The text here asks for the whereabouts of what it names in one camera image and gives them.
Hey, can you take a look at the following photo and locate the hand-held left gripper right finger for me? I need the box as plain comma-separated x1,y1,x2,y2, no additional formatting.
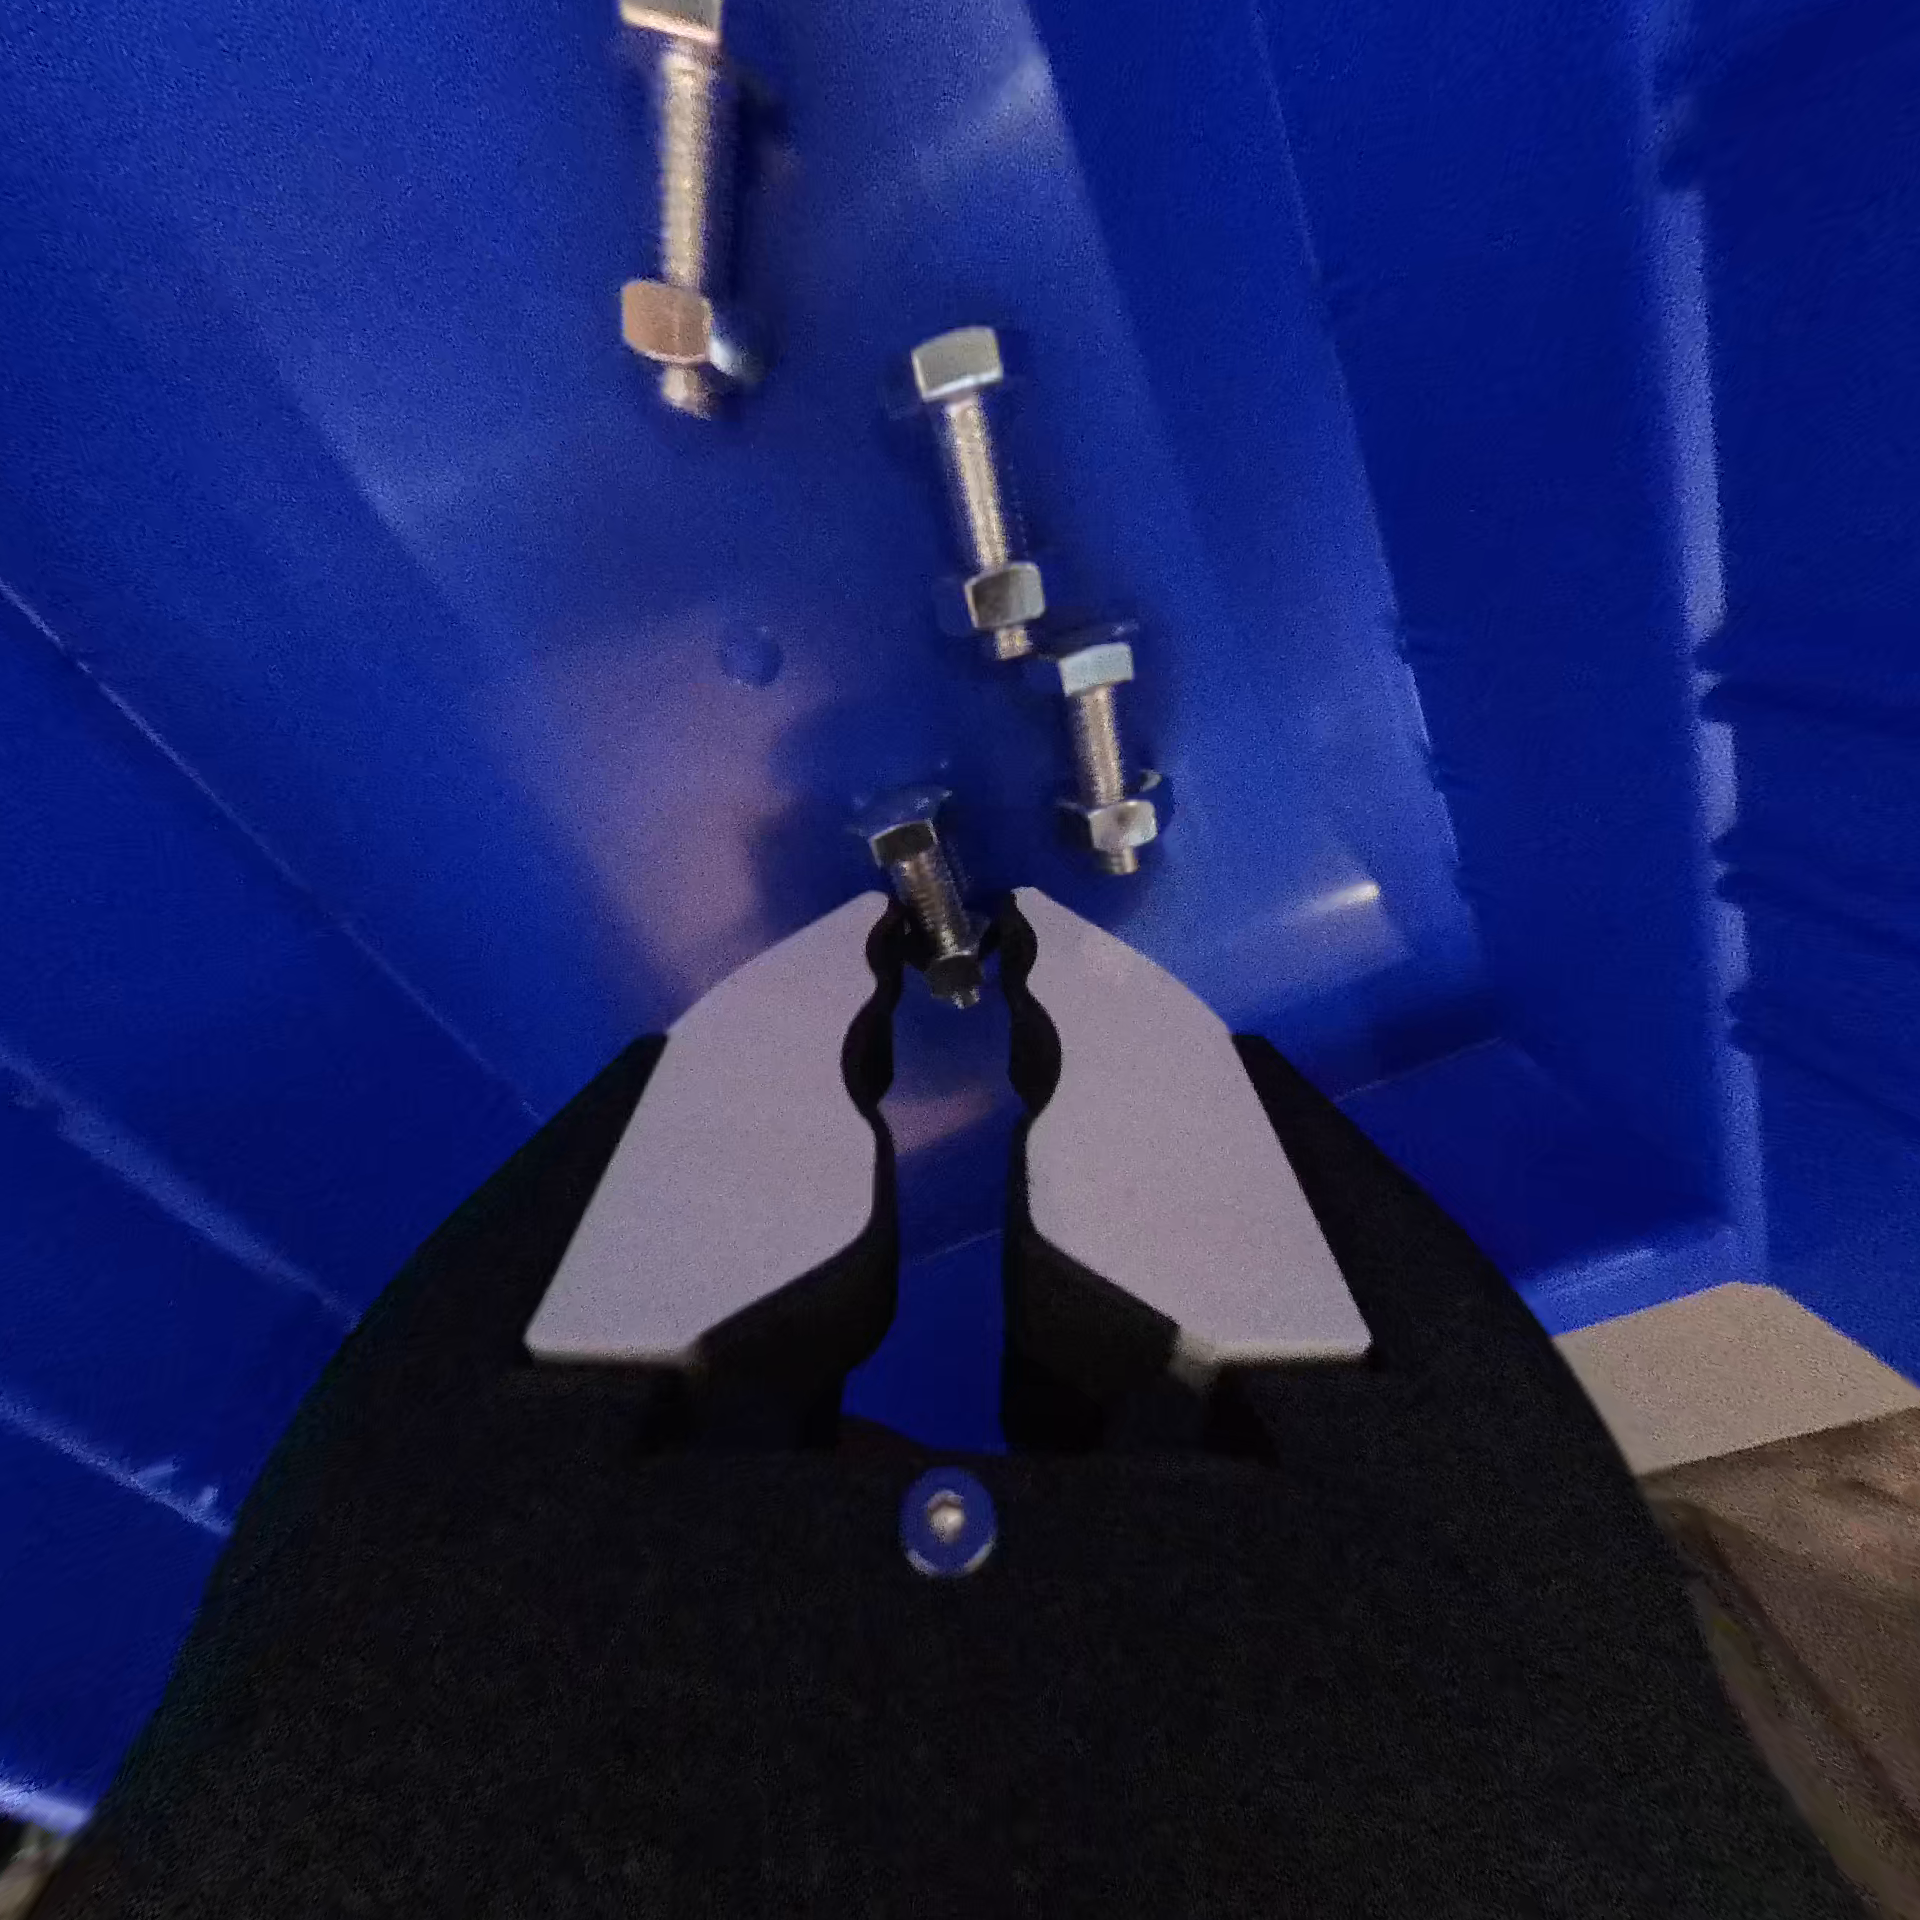
999,883,1376,1413

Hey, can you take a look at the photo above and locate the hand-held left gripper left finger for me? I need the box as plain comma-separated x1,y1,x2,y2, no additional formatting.
523,889,904,1413

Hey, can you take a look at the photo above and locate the steel hex bolt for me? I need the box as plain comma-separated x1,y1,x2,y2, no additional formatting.
612,0,760,424
1048,630,1171,887
856,799,991,1014
906,325,1053,670

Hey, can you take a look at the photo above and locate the blue plastic bin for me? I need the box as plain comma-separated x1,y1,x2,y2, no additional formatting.
0,0,1920,1840

